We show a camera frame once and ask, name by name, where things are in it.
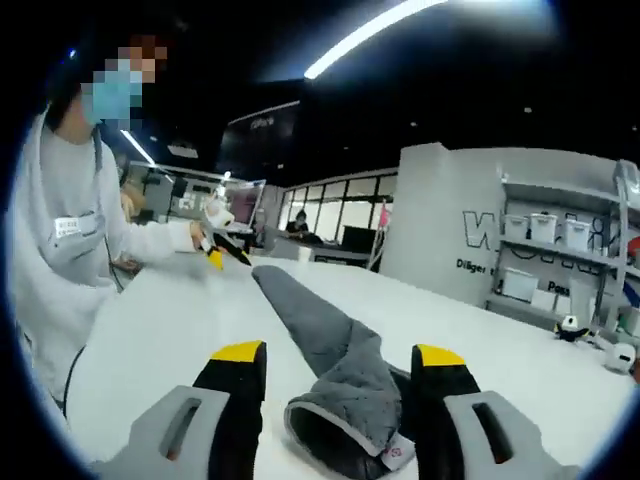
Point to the grey towel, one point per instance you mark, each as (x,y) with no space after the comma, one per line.
(320,330)

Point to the person's left hand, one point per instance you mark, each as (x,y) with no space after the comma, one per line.
(197,235)

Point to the dark red display screen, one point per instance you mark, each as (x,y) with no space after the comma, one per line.
(245,207)

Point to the white paper cup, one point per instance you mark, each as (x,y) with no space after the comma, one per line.
(303,255)

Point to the black hanging ceiling panel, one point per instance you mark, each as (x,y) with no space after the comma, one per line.
(260,135)

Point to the grey reception counter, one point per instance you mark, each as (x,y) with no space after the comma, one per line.
(325,252)

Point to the long ceiling light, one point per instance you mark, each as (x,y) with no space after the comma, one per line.
(360,37)
(137,147)

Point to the spare black yellow gripper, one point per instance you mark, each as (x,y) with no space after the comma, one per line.
(572,331)

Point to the black monitor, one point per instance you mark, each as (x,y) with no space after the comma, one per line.
(361,238)

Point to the white round device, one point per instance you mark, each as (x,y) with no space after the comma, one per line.
(619,357)

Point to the pink flag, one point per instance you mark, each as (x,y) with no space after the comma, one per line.
(385,216)

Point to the person's white hoodie torso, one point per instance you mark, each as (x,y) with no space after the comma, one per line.
(55,280)

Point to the grey metal shelf unit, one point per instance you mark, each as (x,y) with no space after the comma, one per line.
(615,250)

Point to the group of white storage boxes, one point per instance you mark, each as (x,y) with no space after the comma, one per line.
(542,227)

